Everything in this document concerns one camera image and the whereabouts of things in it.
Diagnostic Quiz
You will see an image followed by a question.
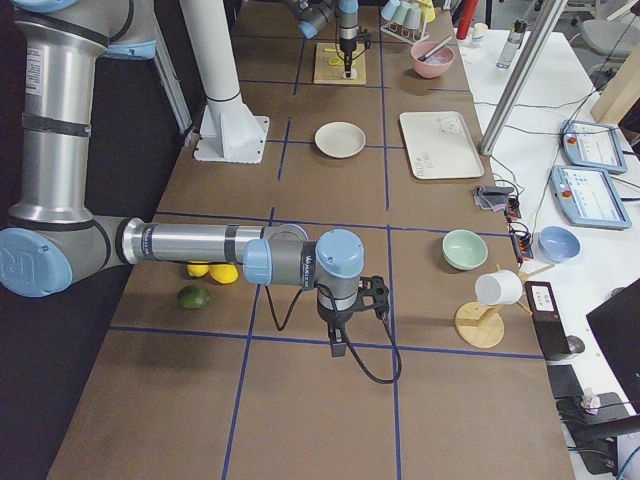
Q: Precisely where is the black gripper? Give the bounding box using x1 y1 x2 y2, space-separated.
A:
338 25 357 79
316 289 360 357

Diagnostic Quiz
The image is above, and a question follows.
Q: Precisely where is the round cream plate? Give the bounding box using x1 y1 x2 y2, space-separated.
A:
314 121 366 159

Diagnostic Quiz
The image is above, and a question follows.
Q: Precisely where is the white steamed bun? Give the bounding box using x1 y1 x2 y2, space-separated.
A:
342 69 358 81

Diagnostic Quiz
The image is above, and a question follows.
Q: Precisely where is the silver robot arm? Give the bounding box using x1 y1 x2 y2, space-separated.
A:
1 1 365 356
283 0 360 79

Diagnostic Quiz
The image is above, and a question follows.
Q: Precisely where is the cream rectangular bear tray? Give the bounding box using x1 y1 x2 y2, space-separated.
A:
399 111 484 180

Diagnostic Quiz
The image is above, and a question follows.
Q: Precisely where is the yellow plastic knife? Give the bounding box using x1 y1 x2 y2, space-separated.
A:
322 47 365 57

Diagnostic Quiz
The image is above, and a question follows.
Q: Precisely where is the wooden cutting board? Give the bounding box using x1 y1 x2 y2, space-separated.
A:
313 43 366 85

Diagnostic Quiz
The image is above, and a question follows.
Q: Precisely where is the clear acrylic cup rack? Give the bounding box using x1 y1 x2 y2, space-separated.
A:
380 22 429 45

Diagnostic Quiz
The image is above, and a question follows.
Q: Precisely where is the green cup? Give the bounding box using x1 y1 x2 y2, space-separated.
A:
392 1 411 25

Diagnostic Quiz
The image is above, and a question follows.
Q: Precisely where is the grey blue cup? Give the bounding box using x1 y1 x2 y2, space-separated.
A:
403 4 422 30

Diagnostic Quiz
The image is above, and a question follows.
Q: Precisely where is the metal brush black tip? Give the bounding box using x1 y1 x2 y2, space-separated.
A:
417 35 453 62

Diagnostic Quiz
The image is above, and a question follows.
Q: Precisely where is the pink bowl with ice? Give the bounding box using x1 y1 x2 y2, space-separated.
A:
410 41 456 79

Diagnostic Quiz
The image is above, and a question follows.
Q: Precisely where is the yellow cup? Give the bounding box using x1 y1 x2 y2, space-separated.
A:
415 0 436 25

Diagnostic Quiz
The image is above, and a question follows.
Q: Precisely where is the red cylinder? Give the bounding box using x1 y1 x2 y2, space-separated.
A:
456 0 479 40

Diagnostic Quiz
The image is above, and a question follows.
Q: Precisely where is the white paper cup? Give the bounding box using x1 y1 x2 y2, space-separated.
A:
471 22 488 46

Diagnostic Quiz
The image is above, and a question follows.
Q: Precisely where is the wooden cup stand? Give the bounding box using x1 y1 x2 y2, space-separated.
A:
454 264 555 349

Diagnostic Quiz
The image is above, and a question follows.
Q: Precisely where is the green avocado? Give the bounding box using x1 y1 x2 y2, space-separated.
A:
177 285 211 310

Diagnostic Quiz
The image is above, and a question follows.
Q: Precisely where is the green bowl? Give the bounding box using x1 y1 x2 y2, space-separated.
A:
442 229 488 270

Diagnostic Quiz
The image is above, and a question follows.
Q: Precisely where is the yellow lemon far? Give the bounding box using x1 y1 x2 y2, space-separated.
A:
186 263 209 278

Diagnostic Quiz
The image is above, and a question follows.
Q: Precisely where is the white cup on stand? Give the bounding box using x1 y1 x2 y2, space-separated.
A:
474 270 523 305

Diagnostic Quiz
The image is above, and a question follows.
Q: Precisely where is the clear water bottle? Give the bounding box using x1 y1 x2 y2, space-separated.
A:
496 18 528 69

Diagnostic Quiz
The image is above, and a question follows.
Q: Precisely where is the grey folded cloth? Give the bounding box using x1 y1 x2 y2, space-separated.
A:
473 185 515 212

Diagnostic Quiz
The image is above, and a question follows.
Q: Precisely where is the black box white label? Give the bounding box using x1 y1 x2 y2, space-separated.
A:
524 280 571 361

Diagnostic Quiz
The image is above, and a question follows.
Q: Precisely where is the orange black electronics adapter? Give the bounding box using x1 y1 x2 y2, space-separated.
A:
505 196 533 266

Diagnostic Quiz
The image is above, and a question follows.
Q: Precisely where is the blue bowl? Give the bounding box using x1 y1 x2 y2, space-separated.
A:
537 226 581 263

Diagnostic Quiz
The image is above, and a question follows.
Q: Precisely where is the teach pendant far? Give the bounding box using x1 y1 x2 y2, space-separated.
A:
560 120 628 175

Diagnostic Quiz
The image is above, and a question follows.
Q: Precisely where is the teach pendant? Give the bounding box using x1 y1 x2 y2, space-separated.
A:
550 166 632 230
560 120 628 175

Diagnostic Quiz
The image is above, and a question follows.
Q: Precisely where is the black monitor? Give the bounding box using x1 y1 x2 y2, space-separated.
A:
586 280 640 402

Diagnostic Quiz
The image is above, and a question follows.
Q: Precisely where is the teach pendant near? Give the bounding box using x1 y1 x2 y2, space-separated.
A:
550 166 632 230

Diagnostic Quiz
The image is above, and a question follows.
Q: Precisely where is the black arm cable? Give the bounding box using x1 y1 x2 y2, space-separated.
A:
263 282 402 385

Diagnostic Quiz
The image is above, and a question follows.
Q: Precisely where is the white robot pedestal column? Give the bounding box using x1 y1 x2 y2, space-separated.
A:
180 0 270 164

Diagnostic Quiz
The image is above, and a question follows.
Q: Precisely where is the aluminium frame post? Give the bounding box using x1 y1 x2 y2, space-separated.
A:
479 0 568 156

